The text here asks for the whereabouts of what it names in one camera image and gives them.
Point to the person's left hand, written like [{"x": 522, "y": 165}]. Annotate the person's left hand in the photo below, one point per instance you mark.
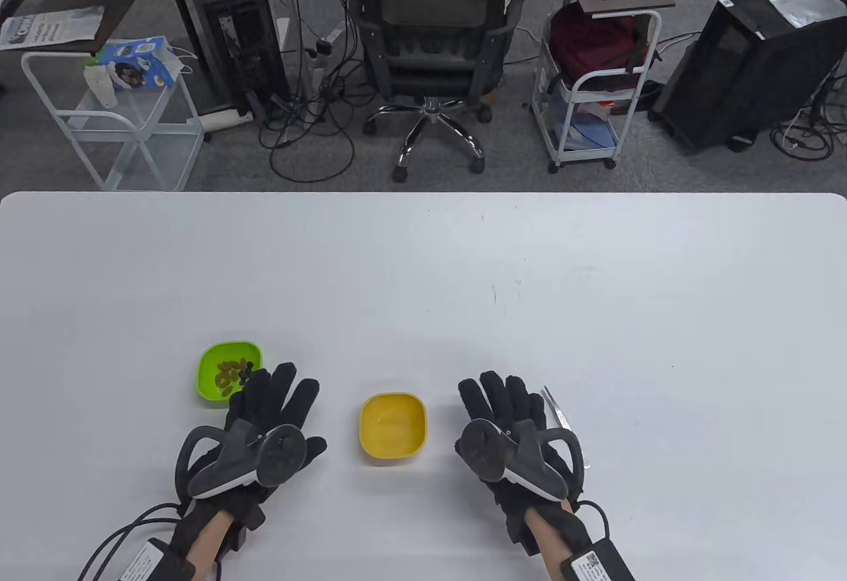
[{"x": 265, "y": 396}]

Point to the person's right hand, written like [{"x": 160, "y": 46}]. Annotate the person's right hand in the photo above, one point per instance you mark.
[{"x": 503, "y": 402}]

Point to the grey hand controller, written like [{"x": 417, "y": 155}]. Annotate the grey hand controller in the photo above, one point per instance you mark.
[
  {"x": 278, "y": 455},
  {"x": 480, "y": 448}
]

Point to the metal tweezers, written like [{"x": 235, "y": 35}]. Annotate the metal tweezers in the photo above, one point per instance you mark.
[{"x": 559, "y": 412}]

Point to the green plastic dish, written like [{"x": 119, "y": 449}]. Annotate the green plastic dish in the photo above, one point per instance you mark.
[{"x": 206, "y": 372}]

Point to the yellow small dish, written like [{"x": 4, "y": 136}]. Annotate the yellow small dish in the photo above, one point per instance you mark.
[{"x": 394, "y": 425}]

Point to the person's right forearm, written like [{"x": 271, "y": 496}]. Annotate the person's right forearm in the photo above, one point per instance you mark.
[{"x": 546, "y": 541}]

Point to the person's left forearm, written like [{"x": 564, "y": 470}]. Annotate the person's left forearm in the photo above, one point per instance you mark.
[{"x": 208, "y": 541}]

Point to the black wrist sensor box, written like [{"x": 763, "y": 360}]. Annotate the black wrist sensor box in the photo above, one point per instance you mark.
[
  {"x": 142, "y": 564},
  {"x": 595, "y": 564}
]

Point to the white translucent shelf cart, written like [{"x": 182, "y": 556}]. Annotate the white translucent shelf cart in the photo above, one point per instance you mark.
[{"x": 152, "y": 151}]

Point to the white metal trolley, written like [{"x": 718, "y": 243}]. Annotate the white metal trolley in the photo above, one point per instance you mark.
[{"x": 557, "y": 137}]

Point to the white power strip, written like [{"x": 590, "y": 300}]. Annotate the white power strip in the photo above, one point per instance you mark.
[{"x": 222, "y": 120}]

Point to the blue folded cloth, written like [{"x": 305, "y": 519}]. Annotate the blue folded cloth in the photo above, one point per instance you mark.
[{"x": 592, "y": 134}]

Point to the white plastic bottle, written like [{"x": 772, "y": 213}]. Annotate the white plastic bottle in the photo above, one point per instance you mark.
[{"x": 102, "y": 88}]

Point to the black open computer tower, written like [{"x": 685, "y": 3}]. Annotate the black open computer tower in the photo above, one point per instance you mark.
[{"x": 241, "y": 45}]

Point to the blue printed box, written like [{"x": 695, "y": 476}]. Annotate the blue printed box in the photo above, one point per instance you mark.
[{"x": 142, "y": 58}]

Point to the maroon bag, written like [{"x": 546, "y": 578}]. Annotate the maroon bag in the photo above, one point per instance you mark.
[{"x": 589, "y": 45}]

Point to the black glossy computer tower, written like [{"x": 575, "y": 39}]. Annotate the black glossy computer tower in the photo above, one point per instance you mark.
[{"x": 741, "y": 78}]

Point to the folded newspaper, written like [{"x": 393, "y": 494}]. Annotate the folded newspaper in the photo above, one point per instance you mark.
[{"x": 53, "y": 26}]

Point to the clear plastic bag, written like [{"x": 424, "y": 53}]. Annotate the clear plastic bag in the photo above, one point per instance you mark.
[{"x": 804, "y": 5}]

